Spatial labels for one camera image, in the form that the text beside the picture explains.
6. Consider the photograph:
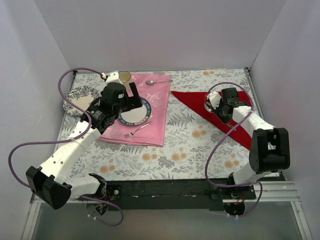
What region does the red cloth napkin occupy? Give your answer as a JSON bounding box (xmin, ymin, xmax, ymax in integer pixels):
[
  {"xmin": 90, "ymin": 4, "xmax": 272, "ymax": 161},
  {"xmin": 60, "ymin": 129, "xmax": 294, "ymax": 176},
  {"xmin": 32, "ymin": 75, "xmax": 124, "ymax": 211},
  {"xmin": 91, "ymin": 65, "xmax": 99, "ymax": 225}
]
[{"xmin": 171, "ymin": 91, "xmax": 252, "ymax": 150}]

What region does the silver fork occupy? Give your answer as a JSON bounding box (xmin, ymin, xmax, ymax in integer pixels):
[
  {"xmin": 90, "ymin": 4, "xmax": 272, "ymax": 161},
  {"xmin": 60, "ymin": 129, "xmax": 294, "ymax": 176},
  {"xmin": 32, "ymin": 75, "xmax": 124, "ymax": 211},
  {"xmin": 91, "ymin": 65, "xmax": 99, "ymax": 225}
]
[{"xmin": 124, "ymin": 122, "xmax": 151, "ymax": 138}]

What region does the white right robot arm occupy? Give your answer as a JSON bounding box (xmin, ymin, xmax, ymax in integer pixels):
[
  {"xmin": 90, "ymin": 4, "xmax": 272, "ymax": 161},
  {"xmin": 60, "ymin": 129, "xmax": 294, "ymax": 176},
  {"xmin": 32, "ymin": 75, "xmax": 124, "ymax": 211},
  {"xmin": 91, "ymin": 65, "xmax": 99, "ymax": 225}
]
[{"xmin": 204, "ymin": 87, "xmax": 290, "ymax": 200}]

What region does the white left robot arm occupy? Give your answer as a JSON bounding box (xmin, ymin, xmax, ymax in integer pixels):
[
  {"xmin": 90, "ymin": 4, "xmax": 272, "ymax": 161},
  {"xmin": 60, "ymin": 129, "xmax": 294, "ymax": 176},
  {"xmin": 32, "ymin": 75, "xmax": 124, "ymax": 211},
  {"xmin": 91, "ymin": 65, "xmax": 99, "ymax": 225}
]
[{"xmin": 26, "ymin": 82, "xmax": 143, "ymax": 210}]

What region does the green rimmed white plate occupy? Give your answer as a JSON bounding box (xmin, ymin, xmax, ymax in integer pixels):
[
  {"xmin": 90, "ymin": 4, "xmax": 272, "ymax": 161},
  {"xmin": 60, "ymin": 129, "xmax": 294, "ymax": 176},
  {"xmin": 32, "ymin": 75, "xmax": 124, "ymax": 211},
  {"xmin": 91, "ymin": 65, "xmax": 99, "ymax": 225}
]
[{"xmin": 118, "ymin": 97, "xmax": 152, "ymax": 127}]

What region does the small silver spoon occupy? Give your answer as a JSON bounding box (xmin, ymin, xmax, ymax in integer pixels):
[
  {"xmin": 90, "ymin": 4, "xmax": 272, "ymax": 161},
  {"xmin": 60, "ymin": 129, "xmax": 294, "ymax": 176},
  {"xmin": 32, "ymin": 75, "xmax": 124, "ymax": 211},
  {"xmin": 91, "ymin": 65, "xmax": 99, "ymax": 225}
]
[{"xmin": 145, "ymin": 80, "xmax": 173, "ymax": 86}]

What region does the pink cloth placemat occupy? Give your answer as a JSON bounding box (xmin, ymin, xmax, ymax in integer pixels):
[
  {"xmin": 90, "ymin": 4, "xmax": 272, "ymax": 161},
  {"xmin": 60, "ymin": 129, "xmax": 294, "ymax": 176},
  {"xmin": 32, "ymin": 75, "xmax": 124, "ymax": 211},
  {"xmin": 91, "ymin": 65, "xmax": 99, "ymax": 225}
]
[{"xmin": 99, "ymin": 73, "xmax": 171, "ymax": 147}]

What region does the cream enamel mug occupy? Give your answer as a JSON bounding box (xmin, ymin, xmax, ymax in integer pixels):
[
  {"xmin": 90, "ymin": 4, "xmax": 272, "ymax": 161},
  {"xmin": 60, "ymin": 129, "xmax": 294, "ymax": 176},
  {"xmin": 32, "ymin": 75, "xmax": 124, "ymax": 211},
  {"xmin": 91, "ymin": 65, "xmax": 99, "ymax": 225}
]
[{"xmin": 119, "ymin": 71, "xmax": 132, "ymax": 84}]

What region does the blue floral plate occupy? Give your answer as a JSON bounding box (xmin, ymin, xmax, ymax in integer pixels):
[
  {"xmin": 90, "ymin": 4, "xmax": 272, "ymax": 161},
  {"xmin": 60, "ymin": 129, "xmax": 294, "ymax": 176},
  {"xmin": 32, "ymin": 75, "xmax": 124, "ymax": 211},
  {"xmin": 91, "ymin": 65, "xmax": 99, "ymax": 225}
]
[{"xmin": 62, "ymin": 86, "xmax": 100, "ymax": 117}]

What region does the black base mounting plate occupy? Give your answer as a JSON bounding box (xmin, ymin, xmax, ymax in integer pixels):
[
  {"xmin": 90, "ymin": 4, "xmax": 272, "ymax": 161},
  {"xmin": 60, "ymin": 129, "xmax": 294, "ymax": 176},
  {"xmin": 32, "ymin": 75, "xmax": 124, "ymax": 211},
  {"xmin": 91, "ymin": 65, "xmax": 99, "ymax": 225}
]
[{"xmin": 94, "ymin": 179, "xmax": 256, "ymax": 211}]

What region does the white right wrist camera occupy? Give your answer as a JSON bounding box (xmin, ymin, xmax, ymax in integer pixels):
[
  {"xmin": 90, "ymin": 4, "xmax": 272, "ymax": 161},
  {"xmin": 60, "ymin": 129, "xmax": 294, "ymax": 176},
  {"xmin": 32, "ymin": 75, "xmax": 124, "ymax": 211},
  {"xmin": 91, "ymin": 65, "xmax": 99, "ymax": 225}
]
[{"xmin": 204, "ymin": 91, "xmax": 221, "ymax": 113}]

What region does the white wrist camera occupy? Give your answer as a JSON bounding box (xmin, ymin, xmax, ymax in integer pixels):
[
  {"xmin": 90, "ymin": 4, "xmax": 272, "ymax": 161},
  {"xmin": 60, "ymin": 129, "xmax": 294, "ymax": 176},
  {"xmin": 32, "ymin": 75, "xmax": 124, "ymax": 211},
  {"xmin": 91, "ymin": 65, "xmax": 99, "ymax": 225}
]
[
  {"xmin": 204, "ymin": 91, "xmax": 221, "ymax": 113},
  {"xmin": 102, "ymin": 70, "xmax": 123, "ymax": 85}
]

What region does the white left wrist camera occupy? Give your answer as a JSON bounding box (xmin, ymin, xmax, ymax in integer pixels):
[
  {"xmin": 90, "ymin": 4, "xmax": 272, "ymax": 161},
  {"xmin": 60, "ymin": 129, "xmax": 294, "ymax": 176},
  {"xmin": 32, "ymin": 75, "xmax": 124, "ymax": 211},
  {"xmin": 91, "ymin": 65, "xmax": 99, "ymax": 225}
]
[{"xmin": 102, "ymin": 70, "xmax": 123, "ymax": 85}]

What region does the aluminium frame rail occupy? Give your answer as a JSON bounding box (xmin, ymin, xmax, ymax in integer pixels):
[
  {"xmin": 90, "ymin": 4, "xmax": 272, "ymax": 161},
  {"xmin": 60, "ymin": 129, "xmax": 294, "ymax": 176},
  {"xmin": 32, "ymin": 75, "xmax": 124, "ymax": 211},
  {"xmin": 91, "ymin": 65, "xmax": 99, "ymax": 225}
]
[{"xmin": 22, "ymin": 178, "xmax": 312, "ymax": 240}]

